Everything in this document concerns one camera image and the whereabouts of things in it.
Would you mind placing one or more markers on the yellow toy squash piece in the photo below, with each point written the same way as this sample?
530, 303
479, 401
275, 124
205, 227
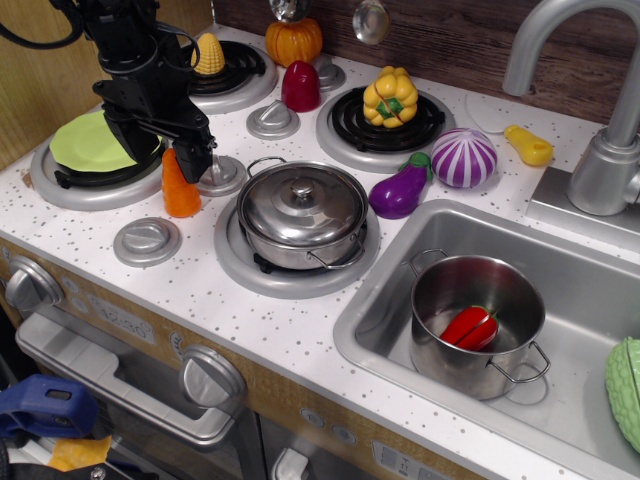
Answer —
532, 150

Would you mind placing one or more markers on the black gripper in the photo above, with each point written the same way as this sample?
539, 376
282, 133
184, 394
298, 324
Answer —
148, 90

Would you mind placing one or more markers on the silver faucet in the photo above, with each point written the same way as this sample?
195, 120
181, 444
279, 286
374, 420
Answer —
602, 182

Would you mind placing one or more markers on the back right stove burner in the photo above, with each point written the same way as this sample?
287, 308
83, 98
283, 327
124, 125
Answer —
345, 135

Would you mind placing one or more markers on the silver oven knob right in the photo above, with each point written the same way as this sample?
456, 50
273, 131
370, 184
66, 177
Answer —
208, 379

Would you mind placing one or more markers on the light green plate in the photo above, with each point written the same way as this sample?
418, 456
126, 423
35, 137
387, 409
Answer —
86, 144

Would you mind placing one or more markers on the silver stovetop knob middle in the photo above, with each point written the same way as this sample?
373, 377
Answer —
225, 176

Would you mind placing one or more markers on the green toy cabbage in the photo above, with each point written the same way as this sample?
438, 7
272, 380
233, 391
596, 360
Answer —
622, 385

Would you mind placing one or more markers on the orange toy carrot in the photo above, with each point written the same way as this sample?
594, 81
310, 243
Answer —
181, 199

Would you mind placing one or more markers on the dark red toy pepper half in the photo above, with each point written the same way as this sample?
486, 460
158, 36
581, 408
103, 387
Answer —
301, 87

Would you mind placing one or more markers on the purple striped toy onion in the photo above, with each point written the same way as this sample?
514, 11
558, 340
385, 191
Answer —
463, 158

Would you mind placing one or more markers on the hanging steel ladle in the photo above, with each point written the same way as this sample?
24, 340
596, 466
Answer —
290, 11

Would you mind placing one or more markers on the yellow toy bell pepper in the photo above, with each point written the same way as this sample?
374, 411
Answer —
391, 101

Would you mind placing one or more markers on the silver oven knob left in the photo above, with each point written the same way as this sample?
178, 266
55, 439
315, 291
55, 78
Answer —
31, 286

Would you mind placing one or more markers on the silver oven door handle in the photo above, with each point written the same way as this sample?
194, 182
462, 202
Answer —
148, 402

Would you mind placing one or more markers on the steel pot with lid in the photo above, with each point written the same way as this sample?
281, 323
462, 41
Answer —
304, 215

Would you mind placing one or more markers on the open steel pot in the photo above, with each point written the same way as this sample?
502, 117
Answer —
447, 286

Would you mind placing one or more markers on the blue clamp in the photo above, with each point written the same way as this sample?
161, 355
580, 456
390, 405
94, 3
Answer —
48, 406

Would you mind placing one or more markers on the silver stovetop knob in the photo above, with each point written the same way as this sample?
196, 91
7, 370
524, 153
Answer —
273, 122
331, 76
225, 176
147, 242

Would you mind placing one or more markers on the front right stove burner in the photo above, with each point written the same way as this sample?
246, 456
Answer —
236, 258

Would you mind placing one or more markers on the stove burner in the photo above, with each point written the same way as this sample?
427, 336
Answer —
248, 76
100, 198
236, 258
345, 135

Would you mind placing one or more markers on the hanging steel spoon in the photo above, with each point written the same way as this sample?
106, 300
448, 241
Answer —
371, 22

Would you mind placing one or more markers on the silver oven knob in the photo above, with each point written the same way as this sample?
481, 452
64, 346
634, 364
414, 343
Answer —
31, 286
208, 379

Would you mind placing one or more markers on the silver stovetop knob front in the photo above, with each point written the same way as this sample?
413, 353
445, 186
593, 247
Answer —
147, 242

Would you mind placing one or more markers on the yellow toy corn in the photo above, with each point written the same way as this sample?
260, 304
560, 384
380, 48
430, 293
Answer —
208, 57

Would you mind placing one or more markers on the back left stove burner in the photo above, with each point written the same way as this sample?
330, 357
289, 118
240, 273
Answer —
248, 76

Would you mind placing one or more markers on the front left stove burner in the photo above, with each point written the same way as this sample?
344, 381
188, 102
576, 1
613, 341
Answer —
100, 198

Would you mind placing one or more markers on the yellow cloth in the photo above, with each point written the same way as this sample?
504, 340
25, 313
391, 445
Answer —
72, 454

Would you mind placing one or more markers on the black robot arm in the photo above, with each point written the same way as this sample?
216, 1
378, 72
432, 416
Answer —
102, 17

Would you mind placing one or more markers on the purple toy eggplant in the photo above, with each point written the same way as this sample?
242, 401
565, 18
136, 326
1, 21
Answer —
399, 195

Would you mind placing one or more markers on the silver stovetop knob upper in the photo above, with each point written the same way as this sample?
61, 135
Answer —
273, 122

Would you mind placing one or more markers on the silver stovetop knob back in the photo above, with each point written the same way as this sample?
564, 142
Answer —
331, 76

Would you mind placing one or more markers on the silver sink basin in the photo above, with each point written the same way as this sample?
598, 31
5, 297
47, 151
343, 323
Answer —
591, 301

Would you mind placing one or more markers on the orange toy pumpkin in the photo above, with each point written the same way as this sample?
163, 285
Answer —
287, 43

